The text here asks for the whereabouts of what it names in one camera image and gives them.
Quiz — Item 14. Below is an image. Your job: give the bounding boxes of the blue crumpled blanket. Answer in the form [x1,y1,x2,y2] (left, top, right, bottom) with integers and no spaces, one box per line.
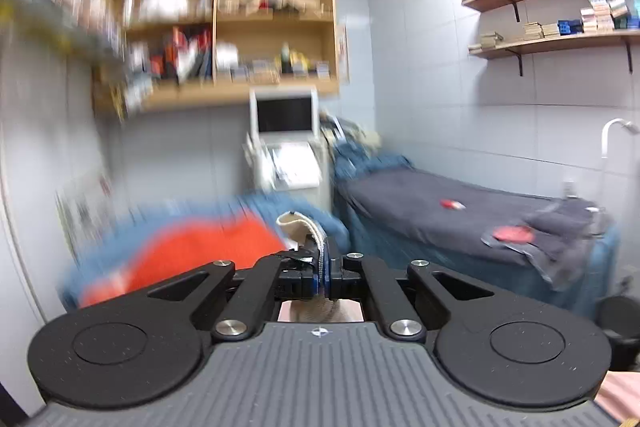
[56,150,417,313]

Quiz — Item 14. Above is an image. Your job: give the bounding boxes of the wooden wall shelves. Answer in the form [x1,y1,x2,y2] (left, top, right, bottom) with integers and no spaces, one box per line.
[462,0,639,75]

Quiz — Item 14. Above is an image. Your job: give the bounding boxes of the white floor lamp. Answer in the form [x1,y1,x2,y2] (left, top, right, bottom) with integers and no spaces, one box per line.
[598,117,640,203]

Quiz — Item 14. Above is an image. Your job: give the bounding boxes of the grey towel on bed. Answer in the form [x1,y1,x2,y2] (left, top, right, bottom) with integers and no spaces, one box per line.
[482,197,613,291]

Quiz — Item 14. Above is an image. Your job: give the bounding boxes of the white monitor machine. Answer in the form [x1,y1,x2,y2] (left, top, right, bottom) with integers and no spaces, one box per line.
[244,86,331,211]

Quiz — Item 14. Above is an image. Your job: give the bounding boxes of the wooden shelf cabinet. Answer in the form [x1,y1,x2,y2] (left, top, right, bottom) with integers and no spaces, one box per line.
[92,0,340,120]

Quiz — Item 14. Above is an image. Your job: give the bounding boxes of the massage bed dark cover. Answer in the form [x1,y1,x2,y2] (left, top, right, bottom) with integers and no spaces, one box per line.
[334,167,620,319]

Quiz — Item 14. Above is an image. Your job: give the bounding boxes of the black round stool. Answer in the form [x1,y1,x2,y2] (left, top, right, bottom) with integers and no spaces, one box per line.
[596,295,640,372]

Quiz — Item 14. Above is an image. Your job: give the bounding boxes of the orange knit garment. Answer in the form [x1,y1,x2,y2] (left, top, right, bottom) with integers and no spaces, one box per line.
[78,213,285,308]

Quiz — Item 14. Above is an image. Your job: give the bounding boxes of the wall poster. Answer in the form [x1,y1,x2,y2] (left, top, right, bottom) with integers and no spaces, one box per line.
[335,24,350,83]

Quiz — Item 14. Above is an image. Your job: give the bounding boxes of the cream polka dot garment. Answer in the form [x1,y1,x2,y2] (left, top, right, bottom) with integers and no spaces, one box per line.
[277,211,363,323]

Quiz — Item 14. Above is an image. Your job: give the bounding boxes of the small red white object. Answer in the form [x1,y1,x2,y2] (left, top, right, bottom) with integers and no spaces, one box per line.
[440,199,465,210]

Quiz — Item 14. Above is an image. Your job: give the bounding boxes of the pink polka dot bedsheet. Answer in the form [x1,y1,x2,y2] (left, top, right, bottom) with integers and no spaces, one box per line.
[596,372,640,426]

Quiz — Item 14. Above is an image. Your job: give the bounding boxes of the red cloth on bed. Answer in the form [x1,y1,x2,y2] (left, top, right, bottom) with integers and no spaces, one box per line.
[491,225,535,244]

